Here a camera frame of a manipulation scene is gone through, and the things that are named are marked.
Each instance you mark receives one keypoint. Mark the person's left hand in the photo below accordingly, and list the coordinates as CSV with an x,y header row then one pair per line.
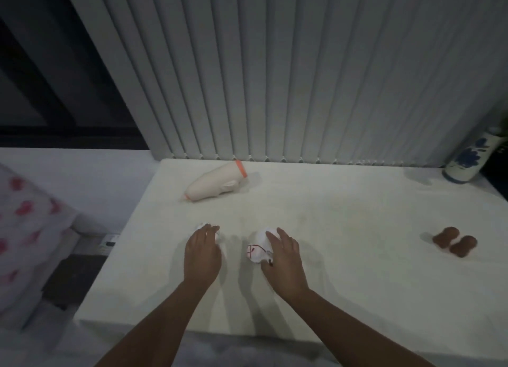
x,y
201,259

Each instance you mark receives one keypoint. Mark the brown rolled sock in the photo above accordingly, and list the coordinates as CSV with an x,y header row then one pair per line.
x,y
463,246
445,237

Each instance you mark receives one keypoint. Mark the white sock with red print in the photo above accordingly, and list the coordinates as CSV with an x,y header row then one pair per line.
x,y
258,249

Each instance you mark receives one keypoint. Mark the person's left fingers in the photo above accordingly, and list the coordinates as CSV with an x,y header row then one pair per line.
x,y
207,232

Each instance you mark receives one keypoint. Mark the white bottle with blue flowers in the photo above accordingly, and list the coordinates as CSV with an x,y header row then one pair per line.
x,y
470,156

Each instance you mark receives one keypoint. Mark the person's right forearm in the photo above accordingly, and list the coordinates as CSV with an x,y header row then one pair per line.
x,y
349,331

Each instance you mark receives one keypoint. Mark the white vertical blinds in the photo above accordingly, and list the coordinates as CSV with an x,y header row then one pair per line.
x,y
301,69

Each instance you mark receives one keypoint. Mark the dark window frame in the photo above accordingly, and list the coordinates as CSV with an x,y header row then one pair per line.
x,y
51,84

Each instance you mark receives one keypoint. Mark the dark box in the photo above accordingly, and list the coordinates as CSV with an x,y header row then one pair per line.
x,y
73,279

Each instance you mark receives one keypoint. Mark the person's left forearm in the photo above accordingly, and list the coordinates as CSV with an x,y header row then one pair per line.
x,y
158,327

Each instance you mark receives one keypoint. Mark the person's right fingers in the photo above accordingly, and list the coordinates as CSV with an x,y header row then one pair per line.
x,y
281,240

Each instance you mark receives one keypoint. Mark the plain white sock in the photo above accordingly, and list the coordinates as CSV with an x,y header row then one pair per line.
x,y
219,241

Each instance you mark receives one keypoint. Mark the person's right hand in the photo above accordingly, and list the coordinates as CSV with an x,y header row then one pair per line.
x,y
286,265

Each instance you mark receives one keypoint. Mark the white fabric with pink flowers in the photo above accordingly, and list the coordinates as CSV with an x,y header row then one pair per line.
x,y
27,235

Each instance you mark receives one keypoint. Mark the white power strip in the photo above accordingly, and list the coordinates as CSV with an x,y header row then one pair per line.
x,y
104,243

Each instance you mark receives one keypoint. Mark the cream sock with orange band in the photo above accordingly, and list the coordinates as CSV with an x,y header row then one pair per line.
x,y
214,183

